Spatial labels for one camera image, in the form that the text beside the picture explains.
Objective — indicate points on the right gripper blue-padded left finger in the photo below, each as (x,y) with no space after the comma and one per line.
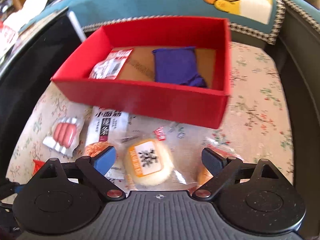
(93,171)

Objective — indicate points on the meat floss cake packet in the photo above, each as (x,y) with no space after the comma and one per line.
(214,158)

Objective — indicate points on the red cardboard box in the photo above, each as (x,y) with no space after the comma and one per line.
(191,105)

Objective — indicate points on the small white sachet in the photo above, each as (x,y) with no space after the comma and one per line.
(111,66)

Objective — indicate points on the white noodle snack packet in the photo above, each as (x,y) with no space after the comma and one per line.
(107,128)

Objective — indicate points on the pink sausages packet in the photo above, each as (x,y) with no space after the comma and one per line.
(65,135)

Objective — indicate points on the dark blue snack packet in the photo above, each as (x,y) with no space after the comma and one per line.
(177,66)

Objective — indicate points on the teal lion sofa cover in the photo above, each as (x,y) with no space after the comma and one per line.
(261,19)

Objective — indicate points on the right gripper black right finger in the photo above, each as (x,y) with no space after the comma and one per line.
(224,172)

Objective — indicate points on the floral cushion cover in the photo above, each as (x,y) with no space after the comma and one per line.
(256,125)

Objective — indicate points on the black glossy side table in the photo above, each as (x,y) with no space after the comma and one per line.
(26,74)

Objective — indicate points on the red snack packet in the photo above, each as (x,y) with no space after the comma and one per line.
(37,165)

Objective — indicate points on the round white bun packet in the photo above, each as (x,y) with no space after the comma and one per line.
(150,163)

